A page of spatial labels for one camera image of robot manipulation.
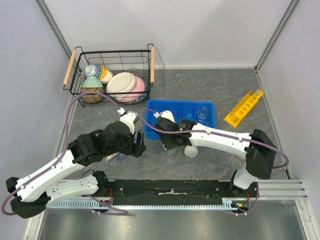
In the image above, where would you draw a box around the pink plate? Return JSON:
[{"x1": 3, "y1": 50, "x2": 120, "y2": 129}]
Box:
[{"x1": 119, "y1": 76, "x2": 145, "y2": 103}]

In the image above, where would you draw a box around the mint green bowl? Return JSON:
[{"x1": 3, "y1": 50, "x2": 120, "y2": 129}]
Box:
[{"x1": 82, "y1": 76, "x2": 103, "y2": 88}]

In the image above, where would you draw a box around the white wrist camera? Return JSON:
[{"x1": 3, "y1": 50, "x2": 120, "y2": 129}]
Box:
[
  {"x1": 153, "y1": 110, "x2": 176, "y2": 123},
  {"x1": 119, "y1": 111, "x2": 139, "y2": 134}
]

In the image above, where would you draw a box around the yellow white bowl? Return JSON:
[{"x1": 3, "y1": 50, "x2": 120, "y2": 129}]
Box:
[{"x1": 99, "y1": 66, "x2": 114, "y2": 84}]

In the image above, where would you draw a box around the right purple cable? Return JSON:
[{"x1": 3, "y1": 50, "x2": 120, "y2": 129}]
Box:
[{"x1": 140, "y1": 108, "x2": 290, "y2": 170}]

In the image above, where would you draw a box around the brown ceramic bowl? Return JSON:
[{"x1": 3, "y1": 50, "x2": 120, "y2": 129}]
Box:
[{"x1": 81, "y1": 87, "x2": 104, "y2": 103}]

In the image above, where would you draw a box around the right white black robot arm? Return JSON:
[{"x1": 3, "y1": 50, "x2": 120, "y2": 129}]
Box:
[{"x1": 154, "y1": 116, "x2": 276, "y2": 197}]

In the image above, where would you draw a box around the blue white patterned bowl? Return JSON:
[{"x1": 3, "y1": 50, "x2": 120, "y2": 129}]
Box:
[{"x1": 85, "y1": 64, "x2": 103, "y2": 79}]

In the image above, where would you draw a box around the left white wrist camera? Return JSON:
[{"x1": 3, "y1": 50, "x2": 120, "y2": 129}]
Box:
[{"x1": 119, "y1": 111, "x2": 139, "y2": 134}]

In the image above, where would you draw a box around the blue plastic divided bin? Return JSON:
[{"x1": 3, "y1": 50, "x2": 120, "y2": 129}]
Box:
[{"x1": 146, "y1": 99, "x2": 216, "y2": 128}]

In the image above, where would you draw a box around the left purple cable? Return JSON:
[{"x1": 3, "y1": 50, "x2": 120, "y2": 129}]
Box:
[{"x1": 1, "y1": 91, "x2": 125, "y2": 216}]

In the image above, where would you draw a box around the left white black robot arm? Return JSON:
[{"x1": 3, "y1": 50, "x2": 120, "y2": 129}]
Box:
[{"x1": 1, "y1": 121, "x2": 146, "y2": 219}]

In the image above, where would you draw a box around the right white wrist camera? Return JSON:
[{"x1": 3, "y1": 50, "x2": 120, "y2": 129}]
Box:
[{"x1": 153, "y1": 110, "x2": 176, "y2": 123}]

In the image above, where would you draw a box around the yellow test tube rack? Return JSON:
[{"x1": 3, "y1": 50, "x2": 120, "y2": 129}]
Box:
[{"x1": 223, "y1": 89, "x2": 264, "y2": 128}]

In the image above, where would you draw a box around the clear glass funnel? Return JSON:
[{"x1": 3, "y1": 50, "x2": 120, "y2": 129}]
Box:
[{"x1": 196, "y1": 107, "x2": 209, "y2": 122}]

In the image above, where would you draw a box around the black wire dish basket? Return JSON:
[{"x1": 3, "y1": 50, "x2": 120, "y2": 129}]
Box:
[{"x1": 63, "y1": 43, "x2": 155, "y2": 107}]

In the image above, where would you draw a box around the small glass reagent bottle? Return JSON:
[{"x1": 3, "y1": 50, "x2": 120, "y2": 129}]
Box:
[{"x1": 104, "y1": 153, "x2": 117, "y2": 162}]

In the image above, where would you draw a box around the cream white plate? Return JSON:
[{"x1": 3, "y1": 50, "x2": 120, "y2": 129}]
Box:
[{"x1": 106, "y1": 72, "x2": 137, "y2": 100}]

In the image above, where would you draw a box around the purple cable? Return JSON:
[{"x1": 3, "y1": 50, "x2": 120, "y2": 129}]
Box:
[
  {"x1": 140, "y1": 108, "x2": 290, "y2": 170},
  {"x1": 1, "y1": 91, "x2": 125, "y2": 216}
]

